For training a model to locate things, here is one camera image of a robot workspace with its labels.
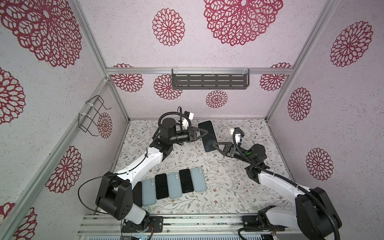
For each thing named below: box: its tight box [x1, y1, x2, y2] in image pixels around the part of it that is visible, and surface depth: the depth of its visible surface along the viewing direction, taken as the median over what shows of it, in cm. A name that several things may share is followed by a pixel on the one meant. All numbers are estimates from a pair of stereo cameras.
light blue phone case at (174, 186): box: [167, 172, 183, 199], surface depth 89 cm
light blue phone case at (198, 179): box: [191, 167, 207, 192], surface depth 91 cm
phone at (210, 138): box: [198, 120, 219, 153], surface depth 71 cm
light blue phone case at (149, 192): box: [141, 178, 157, 206], surface depth 86 cm
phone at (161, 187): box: [155, 173, 169, 200], surface depth 87 cm
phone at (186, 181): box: [179, 168, 194, 194], surface depth 91 cm
